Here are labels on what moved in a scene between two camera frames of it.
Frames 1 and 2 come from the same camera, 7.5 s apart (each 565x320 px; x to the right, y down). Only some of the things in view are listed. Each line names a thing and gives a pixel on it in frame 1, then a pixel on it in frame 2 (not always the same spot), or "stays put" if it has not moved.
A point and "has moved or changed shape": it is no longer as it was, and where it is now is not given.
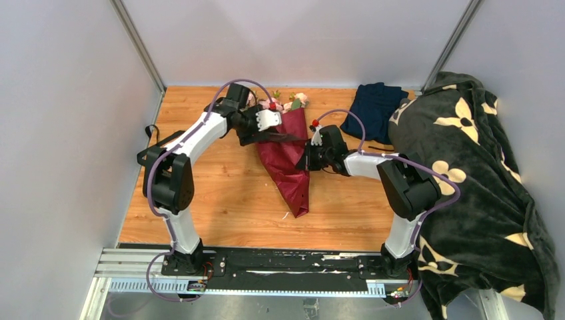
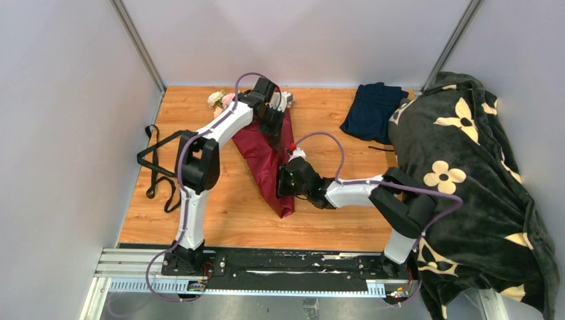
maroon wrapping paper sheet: x=281 y=158 has moved or changed shape
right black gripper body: x=317 y=157 to x=286 y=186
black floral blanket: x=495 y=235 stays put
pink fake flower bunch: x=296 y=100 has moved or changed shape
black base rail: x=287 y=268 stays put
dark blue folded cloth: x=373 y=107 stays put
